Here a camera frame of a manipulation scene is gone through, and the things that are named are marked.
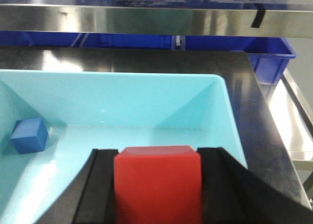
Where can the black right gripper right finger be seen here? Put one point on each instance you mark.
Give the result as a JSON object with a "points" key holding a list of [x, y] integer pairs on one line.
{"points": [[231, 194]]}

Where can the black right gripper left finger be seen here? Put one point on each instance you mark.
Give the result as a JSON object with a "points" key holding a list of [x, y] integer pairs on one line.
{"points": [[89, 199]]}

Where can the red foam cube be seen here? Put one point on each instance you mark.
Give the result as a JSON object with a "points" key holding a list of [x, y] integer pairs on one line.
{"points": [[158, 185]]}

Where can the blue foam cube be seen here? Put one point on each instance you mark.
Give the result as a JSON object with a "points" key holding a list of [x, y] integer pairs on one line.
{"points": [[29, 136]]}

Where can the light cyan plastic tub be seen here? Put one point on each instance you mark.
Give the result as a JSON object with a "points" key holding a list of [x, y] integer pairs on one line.
{"points": [[95, 110]]}

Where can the blue bin beside table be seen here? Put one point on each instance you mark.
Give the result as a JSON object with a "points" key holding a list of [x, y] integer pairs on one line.
{"points": [[268, 56]]}

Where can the stainless steel shelf rail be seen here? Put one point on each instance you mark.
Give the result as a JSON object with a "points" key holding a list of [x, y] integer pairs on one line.
{"points": [[156, 21]]}

